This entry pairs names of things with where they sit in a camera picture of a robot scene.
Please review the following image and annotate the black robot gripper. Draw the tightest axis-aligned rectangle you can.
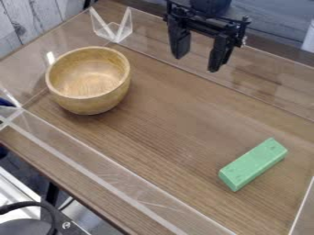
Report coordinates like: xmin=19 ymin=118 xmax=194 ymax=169
xmin=165 ymin=0 xmax=250 ymax=73

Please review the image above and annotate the green rectangular block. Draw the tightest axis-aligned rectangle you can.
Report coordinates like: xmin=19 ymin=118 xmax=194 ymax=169
xmin=218 ymin=138 xmax=289 ymax=192

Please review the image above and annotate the light wooden bowl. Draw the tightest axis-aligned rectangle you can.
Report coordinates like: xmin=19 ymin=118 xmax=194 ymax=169
xmin=46 ymin=46 xmax=131 ymax=115

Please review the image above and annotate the black table leg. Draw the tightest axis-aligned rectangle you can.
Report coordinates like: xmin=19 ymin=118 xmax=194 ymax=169
xmin=46 ymin=183 xmax=60 ymax=206

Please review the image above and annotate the clear acrylic wall enclosure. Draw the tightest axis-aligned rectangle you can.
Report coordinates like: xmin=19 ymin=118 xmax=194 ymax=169
xmin=0 ymin=2 xmax=314 ymax=235

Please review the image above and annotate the black cable lower left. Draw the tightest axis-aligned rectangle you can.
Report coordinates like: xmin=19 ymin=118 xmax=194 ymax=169
xmin=0 ymin=200 xmax=59 ymax=235

